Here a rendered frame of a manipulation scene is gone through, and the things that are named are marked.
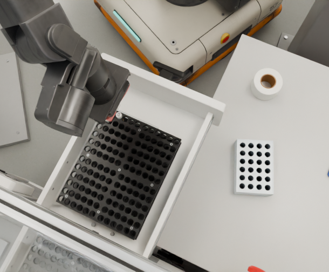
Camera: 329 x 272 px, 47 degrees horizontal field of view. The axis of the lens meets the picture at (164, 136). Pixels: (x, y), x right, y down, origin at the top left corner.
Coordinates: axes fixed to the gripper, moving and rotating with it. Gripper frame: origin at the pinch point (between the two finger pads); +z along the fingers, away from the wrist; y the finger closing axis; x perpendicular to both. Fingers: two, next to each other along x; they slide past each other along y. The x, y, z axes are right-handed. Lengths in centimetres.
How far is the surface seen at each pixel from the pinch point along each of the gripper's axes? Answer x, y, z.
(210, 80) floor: 0, 53, 99
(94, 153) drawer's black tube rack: 2.5, -8.6, 10.6
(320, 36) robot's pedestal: -35, 66, 57
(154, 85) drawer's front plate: -3.6, 9.5, 6.6
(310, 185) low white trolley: -44, 7, 24
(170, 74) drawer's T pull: -5.5, 13.1, 7.1
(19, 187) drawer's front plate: 12.1, -21.6, 6.9
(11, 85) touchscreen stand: 83, 10, 91
